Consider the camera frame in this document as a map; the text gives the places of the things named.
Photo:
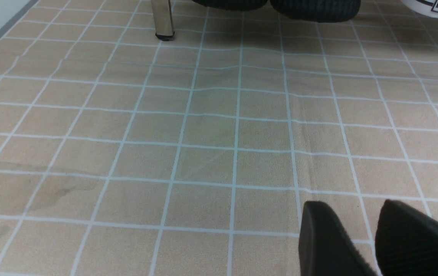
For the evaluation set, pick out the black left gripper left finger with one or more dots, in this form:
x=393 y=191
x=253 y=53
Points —
x=325 y=248

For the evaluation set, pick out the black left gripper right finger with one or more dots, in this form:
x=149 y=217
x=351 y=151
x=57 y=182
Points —
x=406 y=241

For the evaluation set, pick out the stainless steel shoe rack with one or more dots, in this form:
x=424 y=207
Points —
x=162 y=15

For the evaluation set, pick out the black knit sneaker right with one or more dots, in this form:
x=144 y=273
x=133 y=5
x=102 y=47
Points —
x=319 y=11

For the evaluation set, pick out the black knit sneaker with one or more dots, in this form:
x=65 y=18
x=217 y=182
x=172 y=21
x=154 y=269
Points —
x=233 y=5
x=319 y=11

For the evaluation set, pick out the black knit sneaker left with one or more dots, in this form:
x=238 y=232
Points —
x=233 y=5

